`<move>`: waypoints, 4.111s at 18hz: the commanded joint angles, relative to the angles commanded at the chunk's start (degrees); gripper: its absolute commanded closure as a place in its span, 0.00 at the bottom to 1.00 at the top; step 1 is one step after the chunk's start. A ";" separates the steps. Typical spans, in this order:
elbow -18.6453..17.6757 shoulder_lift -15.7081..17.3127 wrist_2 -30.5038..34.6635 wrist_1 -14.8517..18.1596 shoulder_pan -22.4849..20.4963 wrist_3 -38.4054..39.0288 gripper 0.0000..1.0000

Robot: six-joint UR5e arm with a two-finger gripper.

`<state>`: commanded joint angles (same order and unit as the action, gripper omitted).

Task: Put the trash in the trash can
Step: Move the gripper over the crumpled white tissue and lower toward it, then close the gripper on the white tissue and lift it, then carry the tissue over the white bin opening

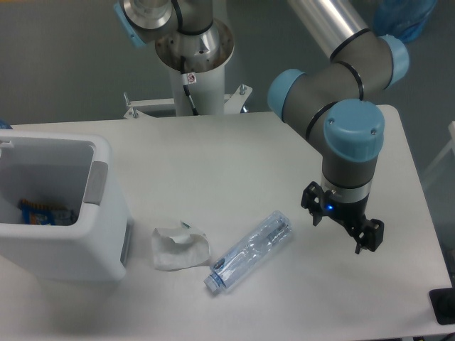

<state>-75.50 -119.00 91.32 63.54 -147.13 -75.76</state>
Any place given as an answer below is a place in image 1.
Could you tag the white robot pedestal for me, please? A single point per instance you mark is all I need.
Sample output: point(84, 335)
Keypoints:
point(197, 62)

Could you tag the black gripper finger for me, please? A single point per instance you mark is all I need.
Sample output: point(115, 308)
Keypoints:
point(315, 200)
point(368, 234)

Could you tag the blue plastic bag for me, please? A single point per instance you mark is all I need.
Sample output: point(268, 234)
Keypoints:
point(405, 20)

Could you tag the white plastic trash can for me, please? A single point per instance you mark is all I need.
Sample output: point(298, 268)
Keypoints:
point(74, 171)

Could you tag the white metal base frame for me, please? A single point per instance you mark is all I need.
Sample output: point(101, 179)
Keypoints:
point(198, 103)

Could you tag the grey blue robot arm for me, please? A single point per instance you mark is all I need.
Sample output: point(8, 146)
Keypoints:
point(330, 110)

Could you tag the blue snack wrapper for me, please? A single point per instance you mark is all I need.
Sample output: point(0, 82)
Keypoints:
point(42, 214)

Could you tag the black device at edge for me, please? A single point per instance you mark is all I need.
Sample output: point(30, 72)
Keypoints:
point(442, 300)

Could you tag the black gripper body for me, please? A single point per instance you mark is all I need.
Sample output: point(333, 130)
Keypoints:
point(345, 206)

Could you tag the white tissue paper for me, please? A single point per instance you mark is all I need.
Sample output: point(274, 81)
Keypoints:
point(179, 248)

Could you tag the clear plastic bottle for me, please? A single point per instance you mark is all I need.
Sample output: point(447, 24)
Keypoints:
point(238, 261)

